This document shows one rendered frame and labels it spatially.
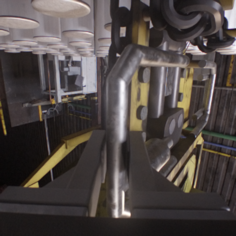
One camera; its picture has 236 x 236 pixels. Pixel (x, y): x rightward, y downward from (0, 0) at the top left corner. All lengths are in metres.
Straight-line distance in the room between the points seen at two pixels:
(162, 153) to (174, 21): 0.14
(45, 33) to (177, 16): 1.02
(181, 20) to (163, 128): 0.15
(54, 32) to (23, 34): 0.30
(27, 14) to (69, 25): 0.24
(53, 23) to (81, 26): 0.29
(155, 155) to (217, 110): 5.05
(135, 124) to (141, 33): 0.12
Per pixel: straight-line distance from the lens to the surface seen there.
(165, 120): 0.28
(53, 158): 0.37
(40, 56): 4.67
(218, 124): 5.30
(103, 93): 0.24
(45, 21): 1.19
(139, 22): 0.25
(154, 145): 0.20
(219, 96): 5.15
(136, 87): 0.24
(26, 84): 7.49
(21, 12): 0.78
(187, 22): 0.21
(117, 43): 0.26
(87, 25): 0.97
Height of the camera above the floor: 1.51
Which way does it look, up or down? 17 degrees up
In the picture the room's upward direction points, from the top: 179 degrees counter-clockwise
